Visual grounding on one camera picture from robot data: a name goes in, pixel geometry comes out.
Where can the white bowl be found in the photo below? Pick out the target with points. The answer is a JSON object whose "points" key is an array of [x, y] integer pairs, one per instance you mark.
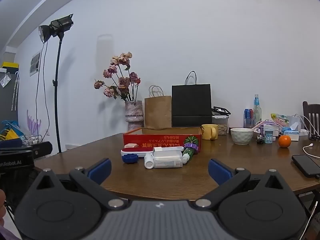
{"points": [[241, 136]]}

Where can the person's purple clothing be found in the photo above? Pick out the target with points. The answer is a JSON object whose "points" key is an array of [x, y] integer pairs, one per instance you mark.
{"points": [[8, 233]]}

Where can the blue tissue pack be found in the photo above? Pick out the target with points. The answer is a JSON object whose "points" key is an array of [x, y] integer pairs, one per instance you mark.
{"points": [[292, 135]]}

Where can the green bottle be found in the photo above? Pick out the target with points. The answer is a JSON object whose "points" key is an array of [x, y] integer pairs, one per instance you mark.
{"points": [[189, 155]]}

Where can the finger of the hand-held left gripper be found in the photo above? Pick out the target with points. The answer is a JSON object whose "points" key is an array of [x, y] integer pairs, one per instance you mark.
{"points": [[11, 143], [41, 150]]}

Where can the blue soda can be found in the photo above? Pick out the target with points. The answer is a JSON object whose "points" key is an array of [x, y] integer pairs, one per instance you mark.
{"points": [[247, 115]]}

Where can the yellow mug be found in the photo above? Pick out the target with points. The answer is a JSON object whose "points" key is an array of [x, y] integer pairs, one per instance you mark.
{"points": [[208, 132]]}

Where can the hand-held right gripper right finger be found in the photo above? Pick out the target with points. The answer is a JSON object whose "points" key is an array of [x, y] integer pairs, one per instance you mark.
{"points": [[220, 172]]}

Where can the white wall socket panel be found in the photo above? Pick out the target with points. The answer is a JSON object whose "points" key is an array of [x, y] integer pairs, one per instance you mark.
{"points": [[70, 147]]}

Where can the black paper bag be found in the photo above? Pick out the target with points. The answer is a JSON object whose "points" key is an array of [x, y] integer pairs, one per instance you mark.
{"points": [[191, 105]]}

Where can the studio light on stand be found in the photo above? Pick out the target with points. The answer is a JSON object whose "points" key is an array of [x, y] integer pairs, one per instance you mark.
{"points": [[60, 25]]}

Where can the dark wooden chair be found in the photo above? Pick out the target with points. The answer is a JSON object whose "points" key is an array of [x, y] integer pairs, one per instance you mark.
{"points": [[311, 120]]}

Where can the pink textured vase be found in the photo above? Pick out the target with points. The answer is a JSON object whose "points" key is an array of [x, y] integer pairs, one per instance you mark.
{"points": [[134, 116]]}

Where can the pink spoon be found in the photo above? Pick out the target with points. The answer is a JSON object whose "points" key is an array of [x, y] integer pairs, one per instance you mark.
{"points": [[257, 125]]}

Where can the dark grey cabinet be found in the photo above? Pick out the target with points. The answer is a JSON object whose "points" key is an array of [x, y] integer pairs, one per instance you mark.
{"points": [[7, 105]]}

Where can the clear container with black lid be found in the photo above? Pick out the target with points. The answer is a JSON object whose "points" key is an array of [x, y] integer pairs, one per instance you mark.
{"points": [[221, 127]]}

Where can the orange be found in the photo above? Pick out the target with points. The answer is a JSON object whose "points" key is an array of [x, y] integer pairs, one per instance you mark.
{"points": [[284, 141]]}

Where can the brown paper bag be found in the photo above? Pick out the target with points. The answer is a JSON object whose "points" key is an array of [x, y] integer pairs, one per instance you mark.
{"points": [[157, 112]]}

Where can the dried rose bouquet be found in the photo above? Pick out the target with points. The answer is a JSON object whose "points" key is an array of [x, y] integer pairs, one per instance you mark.
{"points": [[122, 82]]}

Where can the blue and yellow bag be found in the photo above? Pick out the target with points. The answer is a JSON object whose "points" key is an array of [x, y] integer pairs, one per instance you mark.
{"points": [[10, 133]]}

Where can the wall poster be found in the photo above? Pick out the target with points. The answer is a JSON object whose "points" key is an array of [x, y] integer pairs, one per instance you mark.
{"points": [[35, 63]]}

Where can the small blue white box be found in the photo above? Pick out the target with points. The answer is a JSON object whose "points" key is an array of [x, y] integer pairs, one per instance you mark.
{"points": [[269, 137]]}

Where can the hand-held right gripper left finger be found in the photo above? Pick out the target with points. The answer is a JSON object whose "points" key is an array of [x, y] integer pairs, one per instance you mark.
{"points": [[100, 171]]}

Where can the black phone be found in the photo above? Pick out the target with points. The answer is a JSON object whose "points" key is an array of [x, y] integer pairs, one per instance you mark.
{"points": [[305, 166]]}

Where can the blue round lid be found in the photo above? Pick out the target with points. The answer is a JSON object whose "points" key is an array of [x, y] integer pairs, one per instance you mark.
{"points": [[130, 159]]}

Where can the red cardboard box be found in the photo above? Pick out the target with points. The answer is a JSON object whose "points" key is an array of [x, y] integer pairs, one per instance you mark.
{"points": [[162, 137]]}

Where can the translucent white container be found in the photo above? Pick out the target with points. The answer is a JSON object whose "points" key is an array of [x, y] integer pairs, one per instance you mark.
{"points": [[294, 122]]}

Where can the yellow box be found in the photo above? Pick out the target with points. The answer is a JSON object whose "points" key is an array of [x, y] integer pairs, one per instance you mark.
{"points": [[10, 64]]}

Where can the colourful snack packet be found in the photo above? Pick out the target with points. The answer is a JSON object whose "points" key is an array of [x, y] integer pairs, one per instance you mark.
{"points": [[280, 118]]}

